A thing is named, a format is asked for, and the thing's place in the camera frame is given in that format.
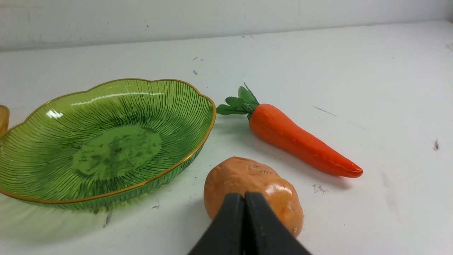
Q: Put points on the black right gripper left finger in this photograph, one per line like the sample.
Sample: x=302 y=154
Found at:
x=223 y=236

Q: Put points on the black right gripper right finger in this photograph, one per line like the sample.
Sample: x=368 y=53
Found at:
x=264 y=233

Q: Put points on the orange carrot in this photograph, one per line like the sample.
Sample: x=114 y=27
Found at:
x=277 y=129

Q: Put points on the amber ribbed glass plate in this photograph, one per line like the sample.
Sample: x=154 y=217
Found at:
x=4 y=119

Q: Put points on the green ribbed glass plate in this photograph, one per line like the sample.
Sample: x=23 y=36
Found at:
x=106 y=145

